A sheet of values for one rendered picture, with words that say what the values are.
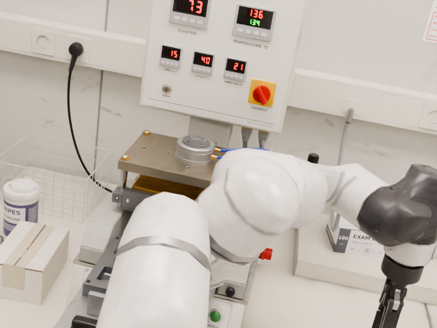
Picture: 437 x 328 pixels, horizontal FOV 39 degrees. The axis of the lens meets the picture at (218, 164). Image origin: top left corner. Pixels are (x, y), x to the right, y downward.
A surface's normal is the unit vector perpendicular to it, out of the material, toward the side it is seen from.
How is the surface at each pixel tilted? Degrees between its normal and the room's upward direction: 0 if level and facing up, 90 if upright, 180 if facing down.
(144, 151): 0
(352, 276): 90
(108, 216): 0
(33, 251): 1
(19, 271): 88
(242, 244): 106
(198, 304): 51
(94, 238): 40
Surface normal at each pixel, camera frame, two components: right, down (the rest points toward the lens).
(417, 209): 0.49, -0.46
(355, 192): -0.56, -0.53
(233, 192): -0.59, -0.07
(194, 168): 0.15, -0.90
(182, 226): 0.49, -0.67
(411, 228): 0.48, 0.41
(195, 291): 0.81, -0.43
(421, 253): 0.17, 0.42
